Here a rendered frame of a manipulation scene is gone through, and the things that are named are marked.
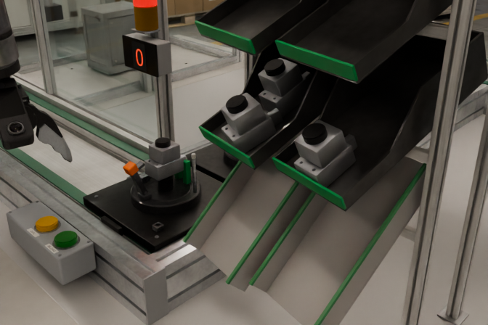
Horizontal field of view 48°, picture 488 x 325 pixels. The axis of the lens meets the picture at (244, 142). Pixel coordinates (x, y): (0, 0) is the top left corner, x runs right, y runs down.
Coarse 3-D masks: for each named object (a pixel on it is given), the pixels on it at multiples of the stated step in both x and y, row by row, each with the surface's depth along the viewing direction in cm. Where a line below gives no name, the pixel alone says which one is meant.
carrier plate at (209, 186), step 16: (208, 176) 118; (96, 192) 112; (112, 192) 112; (128, 192) 112; (208, 192) 112; (96, 208) 108; (112, 208) 107; (128, 208) 107; (192, 208) 107; (128, 224) 102; (144, 224) 102; (176, 224) 102; (192, 224) 102; (144, 240) 98; (160, 240) 97
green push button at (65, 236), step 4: (60, 232) 99; (64, 232) 99; (68, 232) 99; (72, 232) 99; (56, 236) 98; (60, 236) 98; (64, 236) 98; (68, 236) 98; (72, 236) 98; (76, 236) 98; (56, 240) 97; (60, 240) 97; (64, 240) 97; (68, 240) 97; (72, 240) 97; (76, 240) 98; (56, 244) 97; (60, 244) 96; (64, 244) 96; (68, 244) 97; (72, 244) 97
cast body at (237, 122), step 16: (240, 96) 76; (224, 112) 76; (240, 112) 75; (256, 112) 75; (272, 112) 79; (224, 128) 78; (240, 128) 75; (256, 128) 76; (272, 128) 78; (240, 144) 76; (256, 144) 78
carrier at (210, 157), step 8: (192, 152) 129; (200, 152) 129; (208, 152) 129; (216, 152) 129; (224, 152) 125; (200, 160) 125; (208, 160) 125; (216, 160) 125; (224, 160) 125; (232, 160) 122; (200, 168) 123; (208, 168) 122; (216, 168) 122; (224, 168) 122; (232, 168) 122; (216, 176) 120; (224, 176) 118
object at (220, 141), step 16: (272, 48) 86; (256, 64) 85; (256, 80) 86; (320, 80) 76; (256, 96) 87; (304, 96) 76; (320, 96) 77; (288, 112) 81; (304, 112) 77; (320, 112) 79; (208, 128) 84; (288, 128) 76; (224, 144) 78; (272, 144) 75; (240, 160) 77; (256, 160) 74
